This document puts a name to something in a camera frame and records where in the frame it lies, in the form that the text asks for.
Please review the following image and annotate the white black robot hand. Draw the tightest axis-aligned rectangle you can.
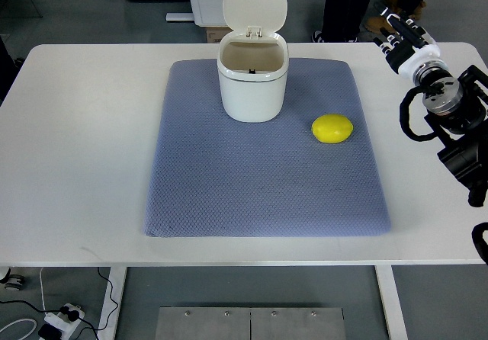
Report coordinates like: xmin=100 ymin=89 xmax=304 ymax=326
xmin=374 ymin=2 xmax=447 ymax=83

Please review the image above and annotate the yellow lemon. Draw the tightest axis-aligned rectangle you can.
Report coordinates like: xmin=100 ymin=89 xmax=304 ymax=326
xmin=311 ymin=114 xmax=354 ymax=144

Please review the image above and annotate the white trash bin open lid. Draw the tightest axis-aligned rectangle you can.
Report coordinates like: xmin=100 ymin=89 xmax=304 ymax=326
xmin=217 ymin=0 xmax=289 ymax=123

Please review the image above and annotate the tan boot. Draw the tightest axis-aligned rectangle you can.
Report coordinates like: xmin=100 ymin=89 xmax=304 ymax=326
xmin=364 ymin=16 xmax=396 ymax=34

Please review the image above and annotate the person in dark trousers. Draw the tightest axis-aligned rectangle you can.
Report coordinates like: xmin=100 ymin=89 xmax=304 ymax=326
xmin=312 ymin=0 xmax=370 ymax=43

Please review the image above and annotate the cardboard box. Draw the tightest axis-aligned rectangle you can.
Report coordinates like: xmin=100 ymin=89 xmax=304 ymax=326
xmin=206 ymin=27 xmax=232 ymax=43

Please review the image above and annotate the blue quilted mat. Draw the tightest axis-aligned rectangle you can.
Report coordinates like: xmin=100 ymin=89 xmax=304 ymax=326
xmin=143 ymin=58 xmax=390 ymax=237

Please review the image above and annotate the right white table leg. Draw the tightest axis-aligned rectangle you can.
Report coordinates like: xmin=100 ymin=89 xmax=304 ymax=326
xmin=374 ymin=265 xmax=408 ymax=340

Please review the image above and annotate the white table leg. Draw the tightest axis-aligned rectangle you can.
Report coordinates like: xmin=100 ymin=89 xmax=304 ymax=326
xmin=97 ymin=266 xmax=127 ymax=340
xmin=374 ymin=265 xmax=408 ymax=340

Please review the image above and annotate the left white table leg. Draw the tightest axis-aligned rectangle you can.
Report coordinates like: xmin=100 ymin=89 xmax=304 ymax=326
xmin=97 ymin=266 xmax=127 ymax=340

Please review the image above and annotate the white power strip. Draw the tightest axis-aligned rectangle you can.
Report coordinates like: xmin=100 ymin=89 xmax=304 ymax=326
xmin=44 ymin=303 xmax=85 ymax=339

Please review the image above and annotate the caster wheel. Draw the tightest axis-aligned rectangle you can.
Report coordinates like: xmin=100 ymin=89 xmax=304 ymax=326
xmin=0 ymin=267 xmax=25 ymax=291

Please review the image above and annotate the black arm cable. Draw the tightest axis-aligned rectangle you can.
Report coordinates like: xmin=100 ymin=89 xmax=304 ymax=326
xmin=399 ymin=86 xmax=439 ymax=142

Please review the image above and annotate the grey metal base plate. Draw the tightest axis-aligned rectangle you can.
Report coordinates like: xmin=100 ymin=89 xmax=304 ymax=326
xmin=155 ymin=307 xmax=346 ymax=339

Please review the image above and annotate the black floor cable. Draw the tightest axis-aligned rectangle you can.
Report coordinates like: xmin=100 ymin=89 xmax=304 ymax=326
xmin=0 ymin=266 xmax=119 ymax=340

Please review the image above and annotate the white floor cable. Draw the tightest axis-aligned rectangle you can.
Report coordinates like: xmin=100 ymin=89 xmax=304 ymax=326
xmin=0 ymin=318 xmax=38 ymax=340

